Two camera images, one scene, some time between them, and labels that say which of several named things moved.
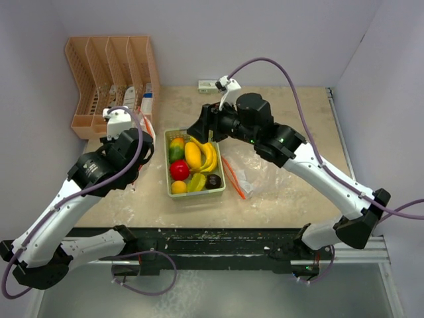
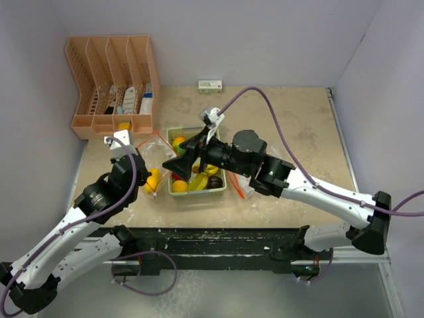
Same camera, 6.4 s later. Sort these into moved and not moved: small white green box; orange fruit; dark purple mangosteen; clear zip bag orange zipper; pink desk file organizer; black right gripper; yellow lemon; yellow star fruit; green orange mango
Moved: black right gripper; clear zip bag orange zipper; yellow lemon
Not moved: yellow star fruit; green orange mango; dark purple mangosteen; pink desk file organizer; small white green box; orange fruit
